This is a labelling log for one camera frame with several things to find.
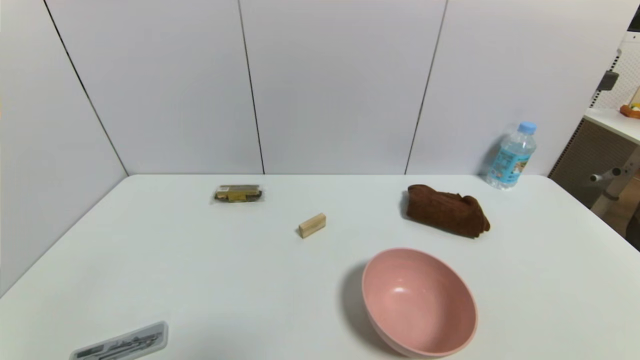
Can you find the brown plush toy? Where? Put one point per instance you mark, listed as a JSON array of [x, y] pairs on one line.
[[445, 210]]

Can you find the clear packet with gold snacks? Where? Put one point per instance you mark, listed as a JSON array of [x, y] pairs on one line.
[[238, 193]]

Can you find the white pegboard panel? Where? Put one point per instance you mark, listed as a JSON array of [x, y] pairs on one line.
[[622, 75]]

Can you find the orange dish with items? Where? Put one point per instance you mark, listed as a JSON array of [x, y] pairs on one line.
[[631, 110]]

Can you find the small wooden block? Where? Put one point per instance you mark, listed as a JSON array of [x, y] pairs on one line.
[[312, 225]]

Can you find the grey stand with knob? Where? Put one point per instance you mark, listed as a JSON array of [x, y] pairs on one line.
[[617, 180]]

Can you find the white side desk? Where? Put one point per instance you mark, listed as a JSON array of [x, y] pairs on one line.
[[590, 155]]

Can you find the clear plastic tool case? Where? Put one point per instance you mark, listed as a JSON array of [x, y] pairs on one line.
[[125, 344]]

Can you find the grey clip on pegboard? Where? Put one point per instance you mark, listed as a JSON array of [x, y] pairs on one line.
[[608, 80]]

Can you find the clear water bottle blue cap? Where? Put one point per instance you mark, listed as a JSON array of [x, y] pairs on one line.
[[511, 157]]

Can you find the pink plastic bowl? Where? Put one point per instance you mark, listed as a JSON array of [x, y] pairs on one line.
[[420, 305]]

